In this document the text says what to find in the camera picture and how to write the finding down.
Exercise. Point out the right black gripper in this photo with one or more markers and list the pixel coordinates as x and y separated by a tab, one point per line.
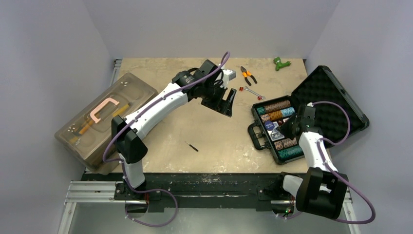
290	124

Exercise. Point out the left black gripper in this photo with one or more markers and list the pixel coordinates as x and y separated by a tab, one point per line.
220	105

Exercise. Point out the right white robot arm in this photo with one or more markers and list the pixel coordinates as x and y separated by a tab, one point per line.
320	191

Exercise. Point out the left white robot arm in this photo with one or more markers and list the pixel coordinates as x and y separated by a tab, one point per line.
208	82

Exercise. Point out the blue playing card deck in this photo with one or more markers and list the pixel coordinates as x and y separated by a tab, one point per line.
276	135

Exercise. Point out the orange blue lower chip row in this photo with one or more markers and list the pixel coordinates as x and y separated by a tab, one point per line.
285	143

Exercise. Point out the blue small blind button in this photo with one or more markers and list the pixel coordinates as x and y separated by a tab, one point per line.
269	125

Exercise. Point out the yellow red chip stack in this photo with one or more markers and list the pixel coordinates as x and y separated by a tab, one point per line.
275	115

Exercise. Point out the teal poker chip row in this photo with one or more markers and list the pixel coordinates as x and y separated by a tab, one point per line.
287	112

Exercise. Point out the orange blue chip stack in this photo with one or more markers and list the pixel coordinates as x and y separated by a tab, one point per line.
265	118

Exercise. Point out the green blue chip stack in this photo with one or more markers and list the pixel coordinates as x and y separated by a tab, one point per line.
261	111

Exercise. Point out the silver wrench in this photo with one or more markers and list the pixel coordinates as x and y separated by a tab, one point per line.
253	92

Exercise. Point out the orange black pliers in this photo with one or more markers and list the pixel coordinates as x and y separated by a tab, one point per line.
247	74

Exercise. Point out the black foam-lined poker case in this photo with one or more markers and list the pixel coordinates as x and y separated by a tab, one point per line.
336	113

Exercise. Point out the green plastic toy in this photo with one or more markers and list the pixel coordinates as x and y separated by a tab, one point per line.
279	64

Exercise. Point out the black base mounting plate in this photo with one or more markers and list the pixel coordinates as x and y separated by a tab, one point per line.
257	191

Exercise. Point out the translucent brown tool box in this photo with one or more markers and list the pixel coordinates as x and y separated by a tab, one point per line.
87	135

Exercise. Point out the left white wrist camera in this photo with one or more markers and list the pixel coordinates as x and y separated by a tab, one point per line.
228	76

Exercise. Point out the aluminium frame rail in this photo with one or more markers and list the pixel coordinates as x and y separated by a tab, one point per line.
104	192

